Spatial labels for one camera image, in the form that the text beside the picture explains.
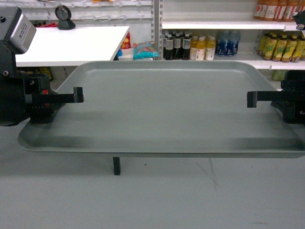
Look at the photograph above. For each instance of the yellow juice bottle back left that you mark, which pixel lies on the yellow juice bottle back left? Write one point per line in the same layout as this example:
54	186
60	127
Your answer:
193	48

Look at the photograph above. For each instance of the white checkout table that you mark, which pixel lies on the white checkout table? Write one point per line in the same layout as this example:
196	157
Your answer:
71	45

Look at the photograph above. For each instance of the dark tea bottle middle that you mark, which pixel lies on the dark tea bottle middle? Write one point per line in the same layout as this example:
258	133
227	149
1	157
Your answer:
176	46

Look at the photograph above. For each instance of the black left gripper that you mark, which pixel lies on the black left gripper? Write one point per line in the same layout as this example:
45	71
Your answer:
26	97

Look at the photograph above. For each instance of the blue drink bottle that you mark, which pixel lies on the blue drink bottle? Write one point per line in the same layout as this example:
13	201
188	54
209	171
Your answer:
233	42
221	43

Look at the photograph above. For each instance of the dark tea bottle blue label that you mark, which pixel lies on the dark tea bottle blue label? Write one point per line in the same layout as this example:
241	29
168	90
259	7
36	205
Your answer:
186	47

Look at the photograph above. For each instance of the teal snack bag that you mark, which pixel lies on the teal snack bag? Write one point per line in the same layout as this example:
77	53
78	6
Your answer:
144	50

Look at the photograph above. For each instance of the blue drink bottle left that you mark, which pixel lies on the blue drink bottle left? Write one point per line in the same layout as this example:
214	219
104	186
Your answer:
221	43

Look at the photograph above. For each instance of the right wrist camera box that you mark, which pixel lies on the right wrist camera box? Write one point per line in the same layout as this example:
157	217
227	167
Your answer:
299	18

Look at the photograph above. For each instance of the white slotted shelf upright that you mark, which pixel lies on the white slotted shelf upright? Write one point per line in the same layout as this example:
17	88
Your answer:
156	26

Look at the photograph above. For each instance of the grey rectangular serving tray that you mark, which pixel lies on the grey rectangular serving tray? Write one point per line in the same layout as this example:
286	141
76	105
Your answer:
167	108

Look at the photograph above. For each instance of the black round barcode scanner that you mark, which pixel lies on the black round barcode scanner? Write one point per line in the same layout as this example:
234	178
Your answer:
63	14

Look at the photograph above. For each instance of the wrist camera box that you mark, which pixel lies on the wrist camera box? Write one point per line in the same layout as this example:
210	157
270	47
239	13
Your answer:
299	18
22	34

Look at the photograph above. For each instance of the white peg hook rack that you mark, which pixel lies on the white peg hook rack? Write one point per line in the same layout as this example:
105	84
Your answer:
93	10

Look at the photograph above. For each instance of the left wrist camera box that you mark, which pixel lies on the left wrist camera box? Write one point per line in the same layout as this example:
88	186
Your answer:
22	34

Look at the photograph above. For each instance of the red snack pouch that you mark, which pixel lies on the red snack pouch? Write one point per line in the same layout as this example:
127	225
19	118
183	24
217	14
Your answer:
126	44

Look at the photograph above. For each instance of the blue drink bottle right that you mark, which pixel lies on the blue drink bottle right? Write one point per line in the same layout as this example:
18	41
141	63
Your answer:
233	42

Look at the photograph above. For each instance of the yellow lemon tea bottles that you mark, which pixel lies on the yellow lemon tea bottles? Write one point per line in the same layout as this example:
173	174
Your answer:
281	47

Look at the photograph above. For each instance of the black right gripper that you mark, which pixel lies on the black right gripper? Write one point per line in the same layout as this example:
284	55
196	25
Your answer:
293	107

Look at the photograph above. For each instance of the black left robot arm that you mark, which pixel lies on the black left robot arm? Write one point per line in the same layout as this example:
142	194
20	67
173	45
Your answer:
8	66

